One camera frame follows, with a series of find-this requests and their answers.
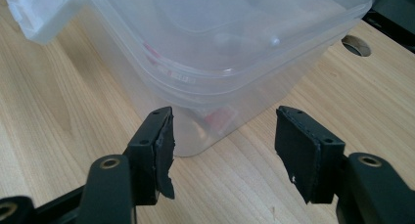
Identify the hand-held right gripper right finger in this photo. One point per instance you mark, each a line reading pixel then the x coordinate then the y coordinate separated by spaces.
pixel 303 152

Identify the clear plastic storage box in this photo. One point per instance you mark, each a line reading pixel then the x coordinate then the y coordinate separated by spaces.
pixel 228 70

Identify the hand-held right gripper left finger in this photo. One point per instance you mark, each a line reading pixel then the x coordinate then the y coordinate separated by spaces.
pixel 147 155

